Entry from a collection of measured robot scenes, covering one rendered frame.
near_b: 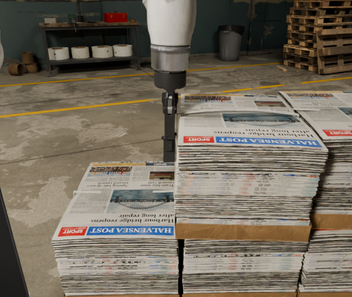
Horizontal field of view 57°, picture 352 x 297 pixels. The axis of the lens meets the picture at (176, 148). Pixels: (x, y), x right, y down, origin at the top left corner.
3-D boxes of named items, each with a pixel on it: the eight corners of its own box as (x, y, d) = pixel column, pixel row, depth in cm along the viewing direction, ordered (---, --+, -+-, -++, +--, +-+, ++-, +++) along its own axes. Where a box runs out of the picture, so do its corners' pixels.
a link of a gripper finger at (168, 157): (175, 137, 82) (175, 137, 81) (174, 161, 85) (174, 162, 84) (163, 136, 82) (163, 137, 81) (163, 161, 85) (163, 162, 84)
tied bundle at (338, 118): (265, 157, 108) (274, 89, 98) (354, 158, 107) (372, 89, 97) (302, 231, 73) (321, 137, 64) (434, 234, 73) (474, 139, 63)
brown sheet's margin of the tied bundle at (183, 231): (176, 198, 84) (176, 184, 82) (288, 200, 83) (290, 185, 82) (174, 239, 70) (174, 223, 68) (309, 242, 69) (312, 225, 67)
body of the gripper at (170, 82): (187, 73, 71) (185, 114, 75) (185, 66, 79) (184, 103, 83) (153, 73, 71) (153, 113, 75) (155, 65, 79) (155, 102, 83)
